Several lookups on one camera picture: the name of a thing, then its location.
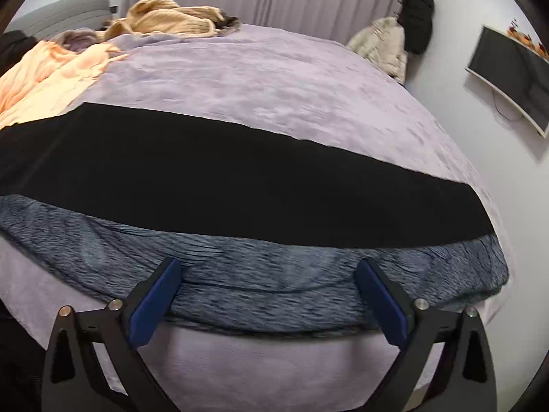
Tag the black jacket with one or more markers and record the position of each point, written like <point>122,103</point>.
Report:
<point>417,17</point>

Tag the black pants with speckled lining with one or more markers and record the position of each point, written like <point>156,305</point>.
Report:
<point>214,180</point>

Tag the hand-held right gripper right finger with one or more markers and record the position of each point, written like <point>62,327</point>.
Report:
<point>384,304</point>

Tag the beige ribbed sweater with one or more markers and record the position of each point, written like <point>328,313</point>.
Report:
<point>167,19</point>

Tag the cream puffer jacket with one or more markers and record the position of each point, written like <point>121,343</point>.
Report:
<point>384,47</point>

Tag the wall-mounted television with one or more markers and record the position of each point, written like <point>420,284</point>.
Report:
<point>510,73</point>

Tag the peach cloth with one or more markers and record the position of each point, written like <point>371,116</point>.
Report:
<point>38,81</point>

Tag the dried flower decoration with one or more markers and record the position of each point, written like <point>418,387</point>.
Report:
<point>521,34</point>

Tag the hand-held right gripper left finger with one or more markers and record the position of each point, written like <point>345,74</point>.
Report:
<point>153,302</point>

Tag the grey padded chair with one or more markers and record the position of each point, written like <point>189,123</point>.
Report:
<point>64,15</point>

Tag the grey taupe cloth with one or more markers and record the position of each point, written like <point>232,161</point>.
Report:
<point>79,39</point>

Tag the brown grey cloth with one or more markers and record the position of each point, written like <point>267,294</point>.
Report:
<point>227,23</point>

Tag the dark cloth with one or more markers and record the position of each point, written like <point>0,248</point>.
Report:
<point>15,51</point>

